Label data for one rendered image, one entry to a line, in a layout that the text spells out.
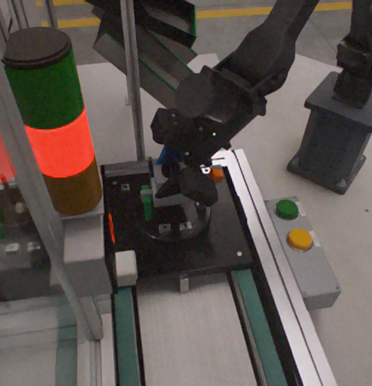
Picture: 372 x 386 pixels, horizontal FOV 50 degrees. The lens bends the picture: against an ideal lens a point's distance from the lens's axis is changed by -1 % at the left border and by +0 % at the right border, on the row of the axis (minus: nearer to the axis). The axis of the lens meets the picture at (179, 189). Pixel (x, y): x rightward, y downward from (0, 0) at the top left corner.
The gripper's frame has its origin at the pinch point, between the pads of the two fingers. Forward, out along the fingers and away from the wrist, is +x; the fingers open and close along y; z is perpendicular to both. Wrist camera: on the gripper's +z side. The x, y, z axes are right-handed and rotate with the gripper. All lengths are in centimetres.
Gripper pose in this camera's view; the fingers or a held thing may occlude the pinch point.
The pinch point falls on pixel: (167, 173)
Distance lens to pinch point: 65.6
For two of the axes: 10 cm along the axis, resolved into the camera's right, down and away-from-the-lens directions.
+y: 1.8, 7.3, -6.6
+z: -7.4, -3.5, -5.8
